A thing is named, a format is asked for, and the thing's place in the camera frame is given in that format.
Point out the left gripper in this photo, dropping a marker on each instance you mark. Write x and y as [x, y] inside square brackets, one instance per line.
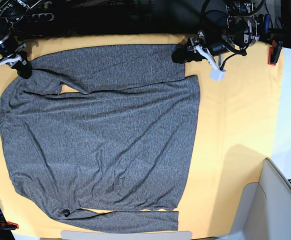
[211, 42]

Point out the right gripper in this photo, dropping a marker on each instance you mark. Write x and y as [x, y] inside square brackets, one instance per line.
[11, 49]

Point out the grey long sleeve shirt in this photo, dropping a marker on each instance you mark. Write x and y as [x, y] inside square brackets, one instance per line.
[101, 138]

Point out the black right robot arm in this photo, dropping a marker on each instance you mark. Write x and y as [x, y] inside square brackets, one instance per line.
[11, 12]

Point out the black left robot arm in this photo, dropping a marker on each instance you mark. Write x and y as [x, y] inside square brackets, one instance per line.
[240, 21]

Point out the red clamp right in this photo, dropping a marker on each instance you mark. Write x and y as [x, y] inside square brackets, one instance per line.
[274, 52]

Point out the red clamp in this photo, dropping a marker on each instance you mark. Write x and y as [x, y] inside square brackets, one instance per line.
[8, 226]
[274, 52]

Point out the red clamp left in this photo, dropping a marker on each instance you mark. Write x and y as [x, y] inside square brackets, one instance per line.
[8, 226]

